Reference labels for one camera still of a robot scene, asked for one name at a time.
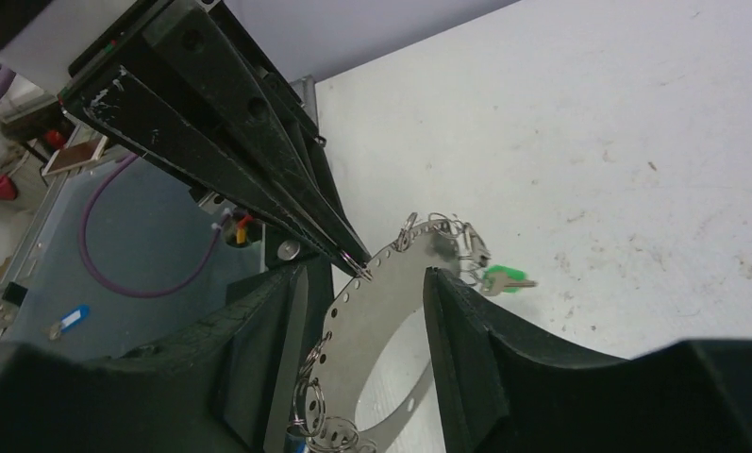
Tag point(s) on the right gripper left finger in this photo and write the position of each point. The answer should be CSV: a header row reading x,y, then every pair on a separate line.
x,y
221,384

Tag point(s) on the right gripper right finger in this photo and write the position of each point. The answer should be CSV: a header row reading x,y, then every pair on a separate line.
x,y
505,385

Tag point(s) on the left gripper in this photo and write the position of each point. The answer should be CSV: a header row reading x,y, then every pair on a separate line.
x,y
184,85

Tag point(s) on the green tagged key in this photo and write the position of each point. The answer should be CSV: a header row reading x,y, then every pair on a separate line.
x,y
500,279

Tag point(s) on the metal key ring plate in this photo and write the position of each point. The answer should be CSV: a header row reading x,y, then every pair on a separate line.
x,y
358,327

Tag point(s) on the smartphone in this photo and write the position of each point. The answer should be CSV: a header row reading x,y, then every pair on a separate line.
x,y
75,156

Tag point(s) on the blue tagged key on floor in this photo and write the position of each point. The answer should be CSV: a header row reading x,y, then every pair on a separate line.
x,y
67,322

